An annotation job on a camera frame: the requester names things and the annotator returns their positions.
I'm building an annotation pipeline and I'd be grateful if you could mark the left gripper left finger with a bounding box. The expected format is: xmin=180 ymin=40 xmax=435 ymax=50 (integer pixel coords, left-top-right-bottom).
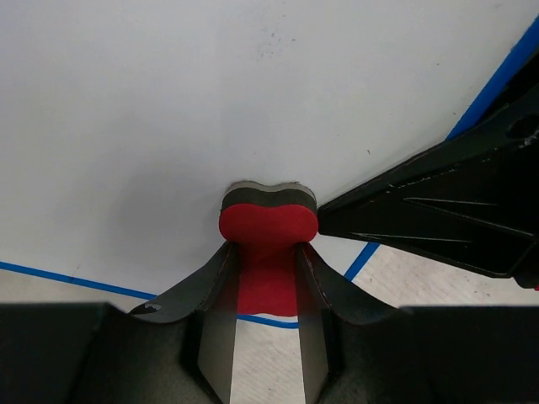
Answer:
xmin=1 ymin=243 xmax=239 ymax=403

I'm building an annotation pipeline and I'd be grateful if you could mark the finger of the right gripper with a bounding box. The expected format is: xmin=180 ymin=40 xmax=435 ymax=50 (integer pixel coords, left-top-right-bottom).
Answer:
xmin=316 ymin=82 xmax=539 ymax=291

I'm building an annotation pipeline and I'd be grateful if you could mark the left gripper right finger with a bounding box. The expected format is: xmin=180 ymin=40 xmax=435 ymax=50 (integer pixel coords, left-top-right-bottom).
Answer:
xmin=296 ymin=244 xmax=538 ymax=403

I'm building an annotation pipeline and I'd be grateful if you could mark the red whiteboard eraser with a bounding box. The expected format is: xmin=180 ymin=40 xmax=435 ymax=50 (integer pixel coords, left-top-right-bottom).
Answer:
xmin=218 ymin=180 xmax=318 ymax=317

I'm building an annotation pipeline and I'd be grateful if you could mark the blue framed whiteboard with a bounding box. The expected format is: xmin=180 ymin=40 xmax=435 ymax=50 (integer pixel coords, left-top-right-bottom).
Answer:
xmin=1 ymin=1 xmax=538 ymax=306

